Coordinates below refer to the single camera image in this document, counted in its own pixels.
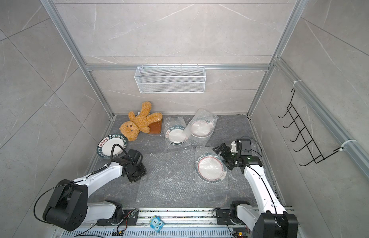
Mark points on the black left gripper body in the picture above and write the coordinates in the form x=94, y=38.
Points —
x=138, y=172

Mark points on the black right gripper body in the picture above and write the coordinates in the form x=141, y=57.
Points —
x=230, y=158

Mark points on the bubble plate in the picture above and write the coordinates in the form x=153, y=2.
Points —
x=201, y=127
x=210, y=171
x=175, y=136

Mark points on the large bubble wrap sheet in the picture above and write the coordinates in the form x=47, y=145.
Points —
x=170, y=181

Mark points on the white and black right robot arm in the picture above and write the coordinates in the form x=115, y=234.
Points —
x=270, y=220

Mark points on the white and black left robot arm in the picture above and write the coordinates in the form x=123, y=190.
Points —
x=68, y=206

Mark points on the brown wooden block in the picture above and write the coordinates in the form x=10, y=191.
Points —
x=155, y=128

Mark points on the brown teddy bear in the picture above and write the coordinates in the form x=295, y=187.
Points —
x=140, y=123

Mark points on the blue cartoon toy figure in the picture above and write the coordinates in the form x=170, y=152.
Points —
x=156, y=223

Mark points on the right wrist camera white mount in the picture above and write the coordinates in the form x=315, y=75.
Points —
x=234, y=147

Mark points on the black wire hook rack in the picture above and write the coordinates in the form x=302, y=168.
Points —
x=304, y=135

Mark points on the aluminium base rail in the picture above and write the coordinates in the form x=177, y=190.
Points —
x=179, y=223

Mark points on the white wire mesh basket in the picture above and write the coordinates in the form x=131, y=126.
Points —
x=170, y=79

